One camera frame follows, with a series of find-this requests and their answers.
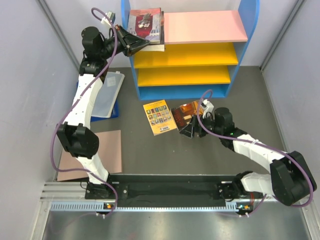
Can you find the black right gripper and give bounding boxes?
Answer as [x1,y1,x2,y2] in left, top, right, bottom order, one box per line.
[179,113,223,139]

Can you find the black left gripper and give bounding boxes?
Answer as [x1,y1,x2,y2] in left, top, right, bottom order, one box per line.
[98,24,150,60]

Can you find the black red-lettered glossy book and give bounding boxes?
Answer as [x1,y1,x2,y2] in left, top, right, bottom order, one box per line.
[170,101,199,131]

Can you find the purple red illustrated book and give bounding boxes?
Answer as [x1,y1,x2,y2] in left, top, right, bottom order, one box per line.
[127,8,162,39]

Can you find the dark Tale of Two Cities book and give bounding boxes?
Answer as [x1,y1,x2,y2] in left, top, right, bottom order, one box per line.
[141,11,165,52]

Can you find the yellow Shakespeare paperback book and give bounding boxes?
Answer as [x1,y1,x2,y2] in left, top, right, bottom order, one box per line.
[143,99,177,136]

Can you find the black Storey Treehouse book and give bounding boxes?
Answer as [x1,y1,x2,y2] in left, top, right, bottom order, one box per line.
[145,35,161,45]

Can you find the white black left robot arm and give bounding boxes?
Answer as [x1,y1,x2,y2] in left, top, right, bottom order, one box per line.
[56,25,151,200]

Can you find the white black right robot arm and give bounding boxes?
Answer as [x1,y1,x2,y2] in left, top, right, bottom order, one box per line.
[173,107,317,207]

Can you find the translucent white zip file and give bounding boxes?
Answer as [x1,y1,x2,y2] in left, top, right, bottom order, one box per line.
[91,71,125,122]

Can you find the blue folder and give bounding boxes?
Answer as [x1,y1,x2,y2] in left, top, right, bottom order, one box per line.
[66,75,121,127]

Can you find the colourful blue-framed bookshelf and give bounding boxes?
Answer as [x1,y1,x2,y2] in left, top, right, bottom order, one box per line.
[130,0,260,101]

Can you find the pink brown flat folder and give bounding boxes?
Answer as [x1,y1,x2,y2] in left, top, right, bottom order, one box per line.
[57,130,123,182]

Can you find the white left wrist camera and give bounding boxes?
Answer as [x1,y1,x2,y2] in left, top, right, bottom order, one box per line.
[100,11,116,28]

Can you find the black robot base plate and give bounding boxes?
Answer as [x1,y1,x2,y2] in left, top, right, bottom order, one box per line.
[82,174,265,208]

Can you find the grey slotted cable duct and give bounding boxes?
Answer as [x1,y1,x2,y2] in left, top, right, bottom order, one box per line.
[50,201,253,213]

